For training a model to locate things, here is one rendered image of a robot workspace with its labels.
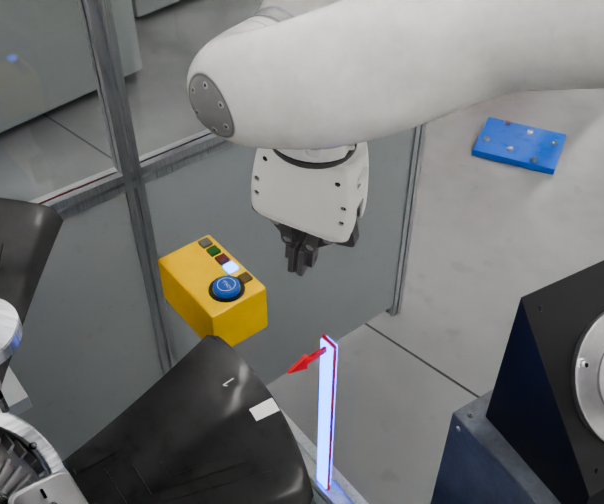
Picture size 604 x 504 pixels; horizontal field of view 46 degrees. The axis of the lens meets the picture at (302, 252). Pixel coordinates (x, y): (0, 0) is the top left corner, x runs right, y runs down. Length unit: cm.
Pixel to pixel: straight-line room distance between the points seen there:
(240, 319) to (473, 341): 149
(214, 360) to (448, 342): 168
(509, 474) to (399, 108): 76
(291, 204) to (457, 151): 271
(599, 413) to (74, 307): 106
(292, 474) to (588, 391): 41
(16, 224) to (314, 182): 29
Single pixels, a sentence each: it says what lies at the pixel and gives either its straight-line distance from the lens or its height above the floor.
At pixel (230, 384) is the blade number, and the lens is 84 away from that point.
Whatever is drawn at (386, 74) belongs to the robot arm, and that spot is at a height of 165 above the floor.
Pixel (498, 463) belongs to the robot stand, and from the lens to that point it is 111.
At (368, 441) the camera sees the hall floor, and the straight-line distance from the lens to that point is 220.
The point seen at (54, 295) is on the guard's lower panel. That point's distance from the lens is 156.
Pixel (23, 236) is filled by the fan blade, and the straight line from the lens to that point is 71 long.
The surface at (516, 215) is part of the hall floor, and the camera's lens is 302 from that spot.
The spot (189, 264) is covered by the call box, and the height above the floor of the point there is 107.
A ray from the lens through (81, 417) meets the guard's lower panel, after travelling 186.
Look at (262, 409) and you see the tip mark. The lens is 83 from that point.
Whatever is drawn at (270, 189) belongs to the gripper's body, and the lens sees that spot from 64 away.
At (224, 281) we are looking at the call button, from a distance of 109.
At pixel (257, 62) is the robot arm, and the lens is 43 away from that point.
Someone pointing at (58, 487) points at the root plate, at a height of 119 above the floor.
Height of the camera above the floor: 185
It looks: 43 degrees down
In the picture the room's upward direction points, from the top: straight up
